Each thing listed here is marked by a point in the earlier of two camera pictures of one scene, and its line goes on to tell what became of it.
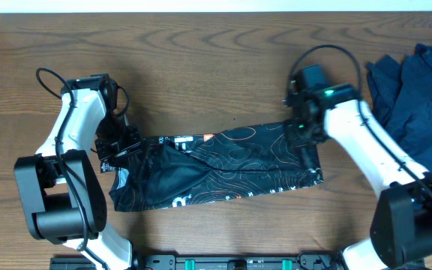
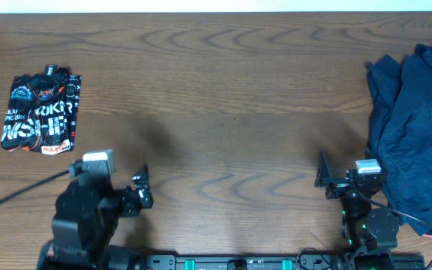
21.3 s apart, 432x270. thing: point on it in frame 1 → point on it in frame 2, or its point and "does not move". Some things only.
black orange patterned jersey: x=195 y=168 → x=42 y=112
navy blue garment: x=415 y=100 does not move
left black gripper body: x=115 y=142 → x=130 y=206
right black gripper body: x=301 y=135 → x=338 y=189
